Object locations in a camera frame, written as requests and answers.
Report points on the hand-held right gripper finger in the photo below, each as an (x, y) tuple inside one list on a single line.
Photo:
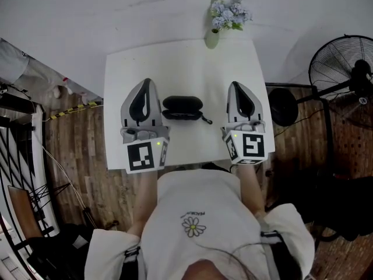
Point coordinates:
[(254, 109), (232, 109)]

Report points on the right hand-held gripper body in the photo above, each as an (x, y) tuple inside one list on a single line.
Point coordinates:
[(252, 146)]

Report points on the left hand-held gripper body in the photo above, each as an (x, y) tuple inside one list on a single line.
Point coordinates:
[(140, 156)]

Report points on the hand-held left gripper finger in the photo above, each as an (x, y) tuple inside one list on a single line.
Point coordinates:
[(156, 109), (126, 109)]

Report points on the black glasses case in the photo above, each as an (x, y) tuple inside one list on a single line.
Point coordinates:
[(182, 105)]

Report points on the person's left forearm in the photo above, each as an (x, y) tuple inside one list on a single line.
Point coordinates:
[(144, 200)]

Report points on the person's right forearm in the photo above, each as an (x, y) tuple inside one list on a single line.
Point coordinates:
[(250, 188)]

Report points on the yellow black striped tape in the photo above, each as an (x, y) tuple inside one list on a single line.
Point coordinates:
[(73, 111)]

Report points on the pale green vase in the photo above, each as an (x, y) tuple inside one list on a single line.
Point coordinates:
[(212, 41)]

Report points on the person's white daisy shirt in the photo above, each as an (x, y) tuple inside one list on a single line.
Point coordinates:
[(204, 203)]

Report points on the black standing fan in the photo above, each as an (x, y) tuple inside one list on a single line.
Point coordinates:
[(335, 66)]

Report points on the pale blue flower bunch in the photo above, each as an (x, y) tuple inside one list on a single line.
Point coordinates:
[(228, 13)]

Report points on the white plastic sheet bundle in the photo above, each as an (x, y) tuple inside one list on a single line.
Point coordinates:
[(26, 69)]

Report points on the black metal rack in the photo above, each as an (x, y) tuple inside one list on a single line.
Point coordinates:
[(20, 156)]

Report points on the black bag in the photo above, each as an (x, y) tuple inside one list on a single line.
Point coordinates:
[(58, 252)]

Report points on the brown wooden board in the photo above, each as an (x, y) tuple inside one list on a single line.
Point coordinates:
[(24, 211)]

